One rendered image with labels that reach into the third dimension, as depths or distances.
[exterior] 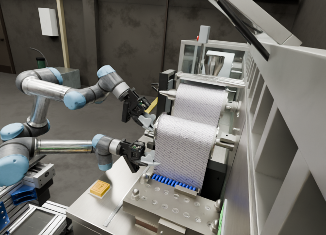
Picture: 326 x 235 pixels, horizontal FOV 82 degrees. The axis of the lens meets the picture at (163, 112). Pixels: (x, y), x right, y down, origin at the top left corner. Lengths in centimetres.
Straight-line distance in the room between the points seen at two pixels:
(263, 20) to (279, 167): 33
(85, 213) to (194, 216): 48
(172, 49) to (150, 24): 77
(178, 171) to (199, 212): 18
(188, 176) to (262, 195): 59
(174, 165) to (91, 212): 42
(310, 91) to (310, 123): 3
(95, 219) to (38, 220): 105
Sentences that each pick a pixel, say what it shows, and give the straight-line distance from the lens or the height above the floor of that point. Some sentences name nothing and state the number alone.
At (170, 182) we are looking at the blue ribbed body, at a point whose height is 104.
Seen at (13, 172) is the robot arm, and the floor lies 111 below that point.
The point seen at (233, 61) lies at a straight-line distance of 171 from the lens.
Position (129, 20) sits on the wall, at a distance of 510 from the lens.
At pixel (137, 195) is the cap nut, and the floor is 105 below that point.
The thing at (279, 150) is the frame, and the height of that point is 151.
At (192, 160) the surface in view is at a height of 117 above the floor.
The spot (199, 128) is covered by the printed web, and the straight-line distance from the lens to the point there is 79.
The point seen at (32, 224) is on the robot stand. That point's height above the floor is 21.
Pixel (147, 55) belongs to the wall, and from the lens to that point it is 496.
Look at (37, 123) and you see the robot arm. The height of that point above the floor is 105.
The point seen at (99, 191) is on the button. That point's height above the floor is 92.
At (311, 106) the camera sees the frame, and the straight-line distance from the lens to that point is 20.
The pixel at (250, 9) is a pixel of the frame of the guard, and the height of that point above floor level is 172.
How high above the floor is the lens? 166
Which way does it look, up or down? 24 degrees down
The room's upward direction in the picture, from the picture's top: 5 degrees clockwise
